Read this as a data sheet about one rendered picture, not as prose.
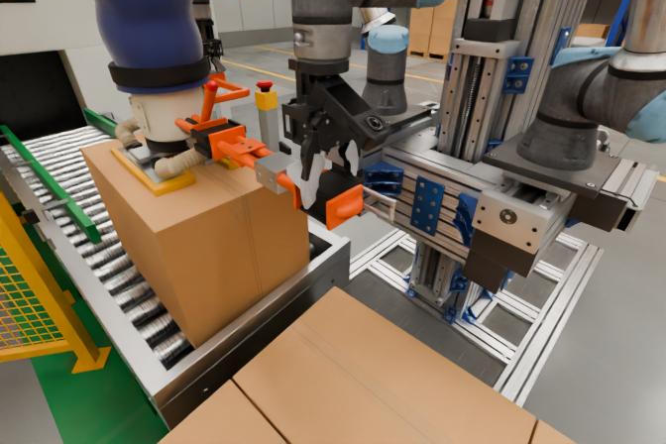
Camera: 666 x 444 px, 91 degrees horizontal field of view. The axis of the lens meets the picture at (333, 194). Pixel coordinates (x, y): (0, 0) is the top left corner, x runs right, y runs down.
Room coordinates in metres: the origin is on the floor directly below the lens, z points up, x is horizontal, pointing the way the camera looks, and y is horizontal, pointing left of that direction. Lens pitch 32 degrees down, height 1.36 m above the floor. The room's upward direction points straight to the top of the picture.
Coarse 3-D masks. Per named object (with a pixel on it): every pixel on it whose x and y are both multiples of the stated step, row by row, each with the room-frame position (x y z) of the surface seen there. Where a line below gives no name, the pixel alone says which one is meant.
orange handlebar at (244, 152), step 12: (228, 84) 1.15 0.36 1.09; (216, 96) 1.00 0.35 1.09; (228, 96) 1.02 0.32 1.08; (240, 96) 1.05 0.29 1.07; (180, 120) 0.78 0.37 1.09; (228, 144) 0.64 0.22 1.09; (240, 144) 0.62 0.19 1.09; (252, 144) 0.62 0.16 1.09; (264, 144) 0.62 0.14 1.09; (240, 156) 0.58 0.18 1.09; (252, 156) 0.62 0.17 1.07; (264, 156) 0.59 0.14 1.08; (252, 168) 0.55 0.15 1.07; (276, 180) 0.50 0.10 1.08; (288, 180) 0.48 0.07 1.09; (348, 204) 0.41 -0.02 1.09; (360, 204) 0.41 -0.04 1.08; (348, 216) 0.40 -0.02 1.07
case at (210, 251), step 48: (96, 144) 0.96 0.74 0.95; (144, 192) 0.67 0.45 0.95; (192, 192) 0.67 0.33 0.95; (240, 192) 0.67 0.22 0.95; (288, 192) 0.76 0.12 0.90; (144, 240) 0.61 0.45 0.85; (192, 240) 0.56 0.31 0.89; (240, 240) 0.64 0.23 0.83; (288, 240) 0.75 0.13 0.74; (192, 288) 0.54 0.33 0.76; (240, 288) 0.62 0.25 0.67; (192, 336) 0.52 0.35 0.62
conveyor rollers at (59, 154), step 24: (24, 144) 1.94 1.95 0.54; (48, 144) 1.90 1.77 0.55; (72, 144) 1.91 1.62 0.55; (24, 168) 1.58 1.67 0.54; (48, 168) 1.59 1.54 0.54; (72, 168) 1.60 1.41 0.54; (48, 192) 1.36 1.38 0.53; (72, 192) 1.36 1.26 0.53; (96, 192) 1.36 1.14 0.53; (96, 216) 1.13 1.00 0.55; (72, 240) 0.98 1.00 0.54; (96, 264) 0.87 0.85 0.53; (120, 264) 0.86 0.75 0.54; (120, 288) 0.76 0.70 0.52; (144, 288) 0.74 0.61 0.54; (144, 312) 0.65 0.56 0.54; (144, 336) 0.57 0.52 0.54; (168, 360) 0.52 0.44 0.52
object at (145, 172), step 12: (132, 144) 0.85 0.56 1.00; (144, 144) 0.91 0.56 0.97; (120, 156) 0.84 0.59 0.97; (132, 168) 0.76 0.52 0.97; (144, 168) 0.75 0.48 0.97; (144, 180) 0.70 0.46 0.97; (156, 180) 0.69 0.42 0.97; (168, 180) 0.70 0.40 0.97; (180, 180) 0.70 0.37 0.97; (192, 180) 0.71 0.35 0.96; (156, 192) 0.65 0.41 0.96
